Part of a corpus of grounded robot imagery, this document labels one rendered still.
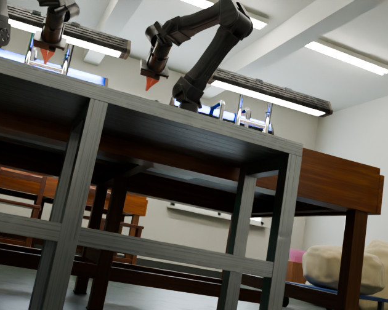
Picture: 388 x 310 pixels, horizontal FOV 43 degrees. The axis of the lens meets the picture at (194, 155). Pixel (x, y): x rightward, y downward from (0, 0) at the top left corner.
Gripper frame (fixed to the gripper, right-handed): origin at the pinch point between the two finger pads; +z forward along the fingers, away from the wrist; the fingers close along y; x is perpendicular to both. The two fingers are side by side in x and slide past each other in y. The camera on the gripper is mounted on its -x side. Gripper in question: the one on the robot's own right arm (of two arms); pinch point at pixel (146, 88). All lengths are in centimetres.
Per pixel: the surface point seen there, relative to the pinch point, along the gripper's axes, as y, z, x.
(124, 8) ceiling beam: -20, 128, -351
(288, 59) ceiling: -248, 147, -406
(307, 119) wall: -388, 284, -507
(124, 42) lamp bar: 9.1, 1.2, -31.0
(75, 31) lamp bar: 28.5, 1.6, -28.6
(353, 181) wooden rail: -85, 3, 20
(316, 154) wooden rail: -67, -1, 15
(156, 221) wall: -155, 418, -329
